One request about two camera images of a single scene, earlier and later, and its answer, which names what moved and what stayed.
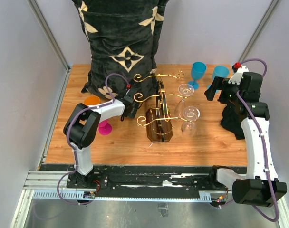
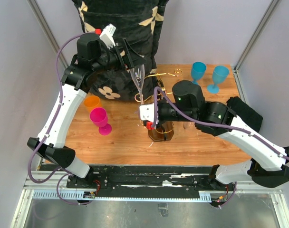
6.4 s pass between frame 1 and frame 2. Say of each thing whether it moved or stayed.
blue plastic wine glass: stayed
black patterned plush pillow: stayed
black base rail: stayed
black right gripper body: moved
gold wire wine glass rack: stayed
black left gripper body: moved
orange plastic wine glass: stayed
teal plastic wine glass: stayed
